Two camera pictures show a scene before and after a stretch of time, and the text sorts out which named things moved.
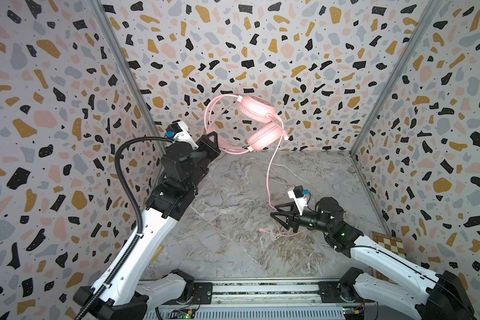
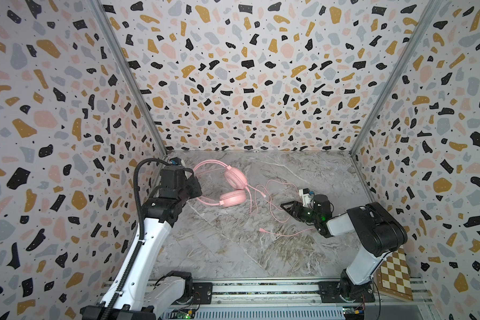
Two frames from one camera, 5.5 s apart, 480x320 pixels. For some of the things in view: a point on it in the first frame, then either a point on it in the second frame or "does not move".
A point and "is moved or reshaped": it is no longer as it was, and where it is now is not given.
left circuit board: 183,313 does not move
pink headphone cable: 278,229 is moved or reshaped
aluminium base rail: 261,291 does not move
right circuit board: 351,313 does not move
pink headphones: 264,137 → 235,178
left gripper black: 213,149 → 197,191
